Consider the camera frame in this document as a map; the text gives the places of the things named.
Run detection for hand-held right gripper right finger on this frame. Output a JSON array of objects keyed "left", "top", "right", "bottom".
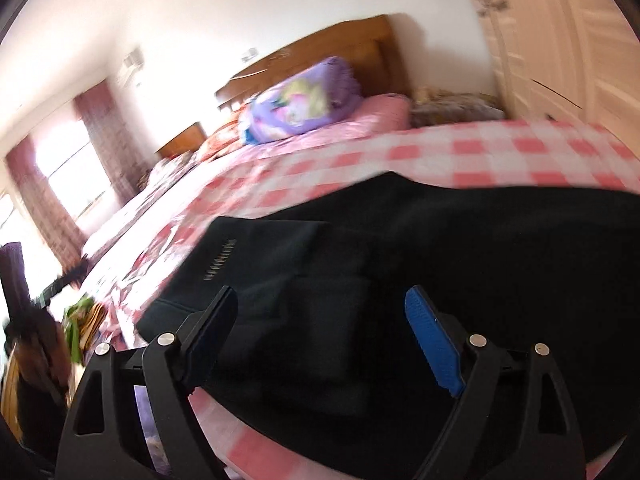
[{"left": 404, "top": 285, "right": 588, "bottom": 480}]

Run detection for pink checked cloth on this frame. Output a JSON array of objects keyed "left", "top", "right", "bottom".
[{"left": 82, "top": 119, "right": 640, "bottom": 480}]

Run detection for white air conditioner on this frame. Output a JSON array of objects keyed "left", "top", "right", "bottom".
[{"left": 117, "top": 49, "right": 147, "bottom": 87}]

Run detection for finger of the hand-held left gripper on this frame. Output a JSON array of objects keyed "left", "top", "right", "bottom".
[{"left": 30, "top": 269, "right": 84, "bottom": 309}]

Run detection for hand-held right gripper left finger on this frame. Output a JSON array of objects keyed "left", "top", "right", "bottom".
[{"left": 55, "top": 285, "right": 240, "bottom": 480}]

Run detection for wooden headboard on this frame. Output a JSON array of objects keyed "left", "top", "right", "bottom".
[{"left": 215, "top": 14, "right": 412, "bottom": 111}]

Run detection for light wooden wardrobe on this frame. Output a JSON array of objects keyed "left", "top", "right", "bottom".
[{"left": 452, "top": 0, "right": 640, "bottom": 133}]

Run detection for purple folded blanket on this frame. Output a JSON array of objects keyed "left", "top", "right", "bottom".
[{"left": 239, "top": 56, "right": 363, "bottom": 146}]

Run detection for black pants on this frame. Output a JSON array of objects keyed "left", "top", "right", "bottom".
[{"left": 136, "top": 171, "right": 640, "bottom": 466}]

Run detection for green object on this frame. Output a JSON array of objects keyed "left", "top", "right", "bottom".
[{"left": 62, "top": 294, "right": 97, "bottom": 363}]

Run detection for bedside cabinet with floral cloth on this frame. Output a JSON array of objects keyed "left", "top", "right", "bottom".
[{"left": 410, "top": 86, "right": 505, "bottom": 128}]

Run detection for pink pillow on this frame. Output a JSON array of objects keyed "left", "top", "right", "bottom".
[{"left": 357, "top": 92, "right": 412, "bottom": 129}]

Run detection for floral pillow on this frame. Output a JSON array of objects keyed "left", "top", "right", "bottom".
[{"left": 199, "top": 114, "right": 251, "bottom": 161}]

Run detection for wooden nightstand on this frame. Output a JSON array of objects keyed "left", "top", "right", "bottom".
[{"left": 156, "top": 121, "right": 208, "bottom": 160}]

